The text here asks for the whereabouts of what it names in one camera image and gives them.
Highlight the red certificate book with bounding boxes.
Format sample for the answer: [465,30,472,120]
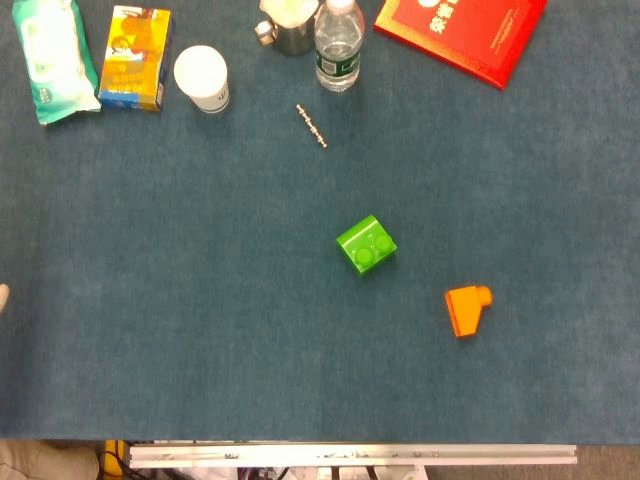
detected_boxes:
[373,0,549,91]

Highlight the stainless steel cup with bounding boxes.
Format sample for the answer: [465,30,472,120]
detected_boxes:
[253,9,317,57]

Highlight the clear plastic water bottle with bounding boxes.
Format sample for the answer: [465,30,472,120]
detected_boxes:
[314,0,366,94]

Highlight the orange toy block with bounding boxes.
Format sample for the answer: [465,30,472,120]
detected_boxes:
[444,285,495,340]

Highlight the beige fabric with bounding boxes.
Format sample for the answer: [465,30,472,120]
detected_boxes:
[0,438,100,480]

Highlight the yellow and blue carton box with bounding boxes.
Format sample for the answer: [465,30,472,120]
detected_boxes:
[98,5,174,113]

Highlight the white tissue in cup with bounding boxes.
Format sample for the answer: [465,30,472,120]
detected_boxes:
[258,0,320,27]

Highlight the green toy block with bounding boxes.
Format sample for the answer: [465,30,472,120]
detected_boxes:
[335,214,399,276]

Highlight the white paper cup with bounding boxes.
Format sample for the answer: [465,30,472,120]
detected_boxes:
[173,45,232,115]

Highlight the green wet wipes pack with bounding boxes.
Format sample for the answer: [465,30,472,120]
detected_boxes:
[12,0,103,126]

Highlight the aluminium profile rail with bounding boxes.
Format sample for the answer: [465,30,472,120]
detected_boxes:
[128,443,579,470]

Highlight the silver metal bead rod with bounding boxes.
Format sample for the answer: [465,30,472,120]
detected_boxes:
[295,103,330,150]

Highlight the blue felt table cloth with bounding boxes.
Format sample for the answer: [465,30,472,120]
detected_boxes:
[0,0,640,444]

